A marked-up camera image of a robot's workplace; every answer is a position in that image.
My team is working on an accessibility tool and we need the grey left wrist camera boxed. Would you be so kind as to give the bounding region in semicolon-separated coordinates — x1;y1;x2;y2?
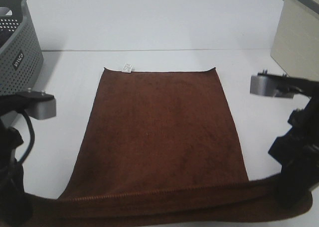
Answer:
16;90;57;120

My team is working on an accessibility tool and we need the brown towel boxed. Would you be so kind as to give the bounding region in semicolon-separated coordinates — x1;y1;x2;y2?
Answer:
26;69;313;227

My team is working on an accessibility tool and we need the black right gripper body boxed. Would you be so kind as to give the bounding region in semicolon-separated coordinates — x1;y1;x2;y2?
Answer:
268;77;319;208

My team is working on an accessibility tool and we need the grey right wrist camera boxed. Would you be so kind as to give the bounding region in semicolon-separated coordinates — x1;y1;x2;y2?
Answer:
249;70;294;99

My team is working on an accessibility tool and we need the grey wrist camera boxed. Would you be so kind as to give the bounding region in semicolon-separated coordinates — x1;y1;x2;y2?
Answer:
249;70;294;99
16;90;57;120

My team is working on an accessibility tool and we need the beige storage box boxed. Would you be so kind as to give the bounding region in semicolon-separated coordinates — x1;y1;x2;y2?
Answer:
271;0;319;81

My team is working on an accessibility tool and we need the grey perforated plastic basket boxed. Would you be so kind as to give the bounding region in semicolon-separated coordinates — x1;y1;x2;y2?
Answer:
0;0;43;96

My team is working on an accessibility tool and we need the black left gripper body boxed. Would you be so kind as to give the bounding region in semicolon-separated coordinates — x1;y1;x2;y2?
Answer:
0;95;33;226

